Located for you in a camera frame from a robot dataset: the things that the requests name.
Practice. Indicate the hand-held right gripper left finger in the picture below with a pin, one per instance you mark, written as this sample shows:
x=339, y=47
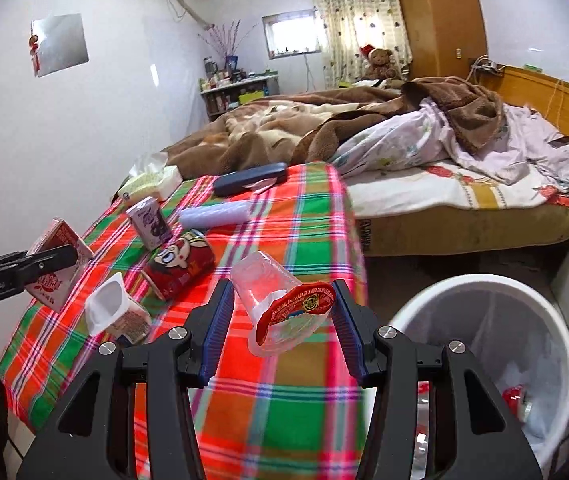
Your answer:
x=217, y=330

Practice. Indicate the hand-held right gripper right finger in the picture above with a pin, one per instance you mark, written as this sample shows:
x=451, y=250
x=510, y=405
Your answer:
x=349, y=330

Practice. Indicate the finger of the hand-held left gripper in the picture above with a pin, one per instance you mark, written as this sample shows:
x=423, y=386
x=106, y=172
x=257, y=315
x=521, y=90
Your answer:
x=39, y=260

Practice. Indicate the red white small carton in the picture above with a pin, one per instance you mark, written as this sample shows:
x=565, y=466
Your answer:
x=62, y=280

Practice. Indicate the clear cup with red lid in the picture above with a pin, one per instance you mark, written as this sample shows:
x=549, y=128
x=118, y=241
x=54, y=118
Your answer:
x=284, y=310

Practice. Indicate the white round trash bin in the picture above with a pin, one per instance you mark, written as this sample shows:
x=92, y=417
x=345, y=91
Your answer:
x=559, y=340

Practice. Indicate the red cartoon face can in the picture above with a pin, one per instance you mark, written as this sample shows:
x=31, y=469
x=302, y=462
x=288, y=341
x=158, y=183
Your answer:
x=179, y=266

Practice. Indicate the white yogurt cup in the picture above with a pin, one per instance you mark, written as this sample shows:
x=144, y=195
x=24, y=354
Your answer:
x=114, y=312

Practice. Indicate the plaid red green cloth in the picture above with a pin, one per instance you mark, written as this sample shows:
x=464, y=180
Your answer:
x=284, y=410

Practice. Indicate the lavender foam roll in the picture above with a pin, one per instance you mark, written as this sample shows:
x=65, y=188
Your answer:
x=214, y=216

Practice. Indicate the purple small carton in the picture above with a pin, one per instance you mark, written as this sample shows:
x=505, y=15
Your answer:
x=149, y=224

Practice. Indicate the green tissue pack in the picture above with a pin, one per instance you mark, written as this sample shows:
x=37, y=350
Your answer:
x=152, y=180

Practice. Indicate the small clear plastic piece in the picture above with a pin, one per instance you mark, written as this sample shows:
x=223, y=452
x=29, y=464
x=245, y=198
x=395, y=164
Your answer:
x=263, y=186

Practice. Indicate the dark glasses case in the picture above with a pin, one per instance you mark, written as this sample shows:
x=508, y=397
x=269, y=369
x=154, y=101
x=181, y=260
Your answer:
x=249, y=179

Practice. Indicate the clear bin liner bag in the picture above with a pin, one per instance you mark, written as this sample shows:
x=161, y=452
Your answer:
x=509, y=340

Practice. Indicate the mattress with floral sheet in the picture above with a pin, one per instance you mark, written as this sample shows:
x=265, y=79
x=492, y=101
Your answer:
x=454, y=200

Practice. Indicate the pale floral quilt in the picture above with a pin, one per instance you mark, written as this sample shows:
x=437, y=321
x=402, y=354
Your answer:
x=394, y=145

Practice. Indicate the red hanging ornament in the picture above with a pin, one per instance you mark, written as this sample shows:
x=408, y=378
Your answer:
x=36, y=52

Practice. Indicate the brown fleece blanket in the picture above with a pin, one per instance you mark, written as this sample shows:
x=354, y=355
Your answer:
x=274, y=125

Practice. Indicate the cluttered shelf desk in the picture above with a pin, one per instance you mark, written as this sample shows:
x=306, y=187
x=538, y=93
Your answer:
x=239, y=92

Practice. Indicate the brown teddy bear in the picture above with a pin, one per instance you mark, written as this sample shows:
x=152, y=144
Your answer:
x=382, y=64

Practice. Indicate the small dark flat object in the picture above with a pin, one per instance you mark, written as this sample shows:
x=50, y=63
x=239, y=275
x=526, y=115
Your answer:
x=561, y=141

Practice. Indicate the vase with dry branches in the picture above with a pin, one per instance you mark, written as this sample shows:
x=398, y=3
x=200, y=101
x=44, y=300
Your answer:
x=227, y=42

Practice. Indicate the wrapped air conditioner pipe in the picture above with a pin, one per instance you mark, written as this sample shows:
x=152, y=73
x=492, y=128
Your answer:
x=189, y=7

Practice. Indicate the small window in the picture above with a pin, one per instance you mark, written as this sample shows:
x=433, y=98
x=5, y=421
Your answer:
x=292, y=34

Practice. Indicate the wooden headboard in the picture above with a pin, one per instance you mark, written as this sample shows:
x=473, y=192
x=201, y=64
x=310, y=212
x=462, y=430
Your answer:
x=554, y=95

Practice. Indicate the patterned curtain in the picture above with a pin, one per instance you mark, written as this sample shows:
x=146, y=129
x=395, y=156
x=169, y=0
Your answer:
x=354, y=15

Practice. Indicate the wooden wardrobe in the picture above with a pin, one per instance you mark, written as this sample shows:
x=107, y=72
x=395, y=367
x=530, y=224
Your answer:
x=439, y=15

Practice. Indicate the grey wall panel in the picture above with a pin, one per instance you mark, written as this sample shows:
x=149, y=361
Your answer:
x=62, y=45

